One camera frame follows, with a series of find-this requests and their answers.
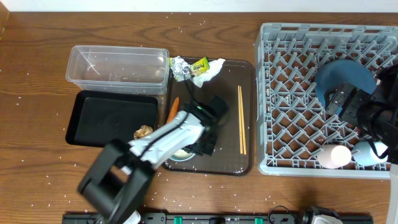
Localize light blue rice bowl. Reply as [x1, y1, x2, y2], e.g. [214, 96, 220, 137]
[170, 149, 195, 162]

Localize large dark blue bowl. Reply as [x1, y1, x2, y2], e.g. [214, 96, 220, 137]
[315, 60, 376, 108]

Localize wooden chopstick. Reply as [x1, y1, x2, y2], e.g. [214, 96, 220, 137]
[238, 85, 244, 154]
[238, 85, 247, 155]

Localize orange carrot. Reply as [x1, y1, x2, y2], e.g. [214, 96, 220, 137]
[166, 97, 180, 123]

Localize small light blue cup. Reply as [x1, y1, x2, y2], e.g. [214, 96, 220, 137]
[353, 141, 387, 166]

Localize pink plastic cup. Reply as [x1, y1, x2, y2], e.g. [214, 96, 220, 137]
[317, 144, 352, 169]

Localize brown food scrap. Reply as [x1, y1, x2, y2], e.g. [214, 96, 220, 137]
[134, 125, 153, 139]

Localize white tissue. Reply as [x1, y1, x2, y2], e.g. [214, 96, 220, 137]
[192, 58, 226, 88]

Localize yellow snack wrapper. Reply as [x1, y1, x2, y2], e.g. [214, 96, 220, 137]
[190, 57, 210, 76]

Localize aluminium foil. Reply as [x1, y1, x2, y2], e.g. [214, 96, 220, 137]
[169, 56, 191, 82]

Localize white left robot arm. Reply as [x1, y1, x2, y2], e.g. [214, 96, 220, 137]
[78, 96, 229, 223]

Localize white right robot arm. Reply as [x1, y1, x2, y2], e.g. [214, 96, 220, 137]
[324, 64, 397, 223]

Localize grey dishwasher rack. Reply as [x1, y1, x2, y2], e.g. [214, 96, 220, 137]
[254, 23, 397, 179]

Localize dark brown serving tray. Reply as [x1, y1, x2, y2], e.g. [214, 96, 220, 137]
[162, 60, 256, 176]

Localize black rectangular tray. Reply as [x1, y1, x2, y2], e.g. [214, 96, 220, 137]
[65, 90, 158, 147]

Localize clear plastic bin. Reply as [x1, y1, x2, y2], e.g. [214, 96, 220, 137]
[65, 45, 169, 95]

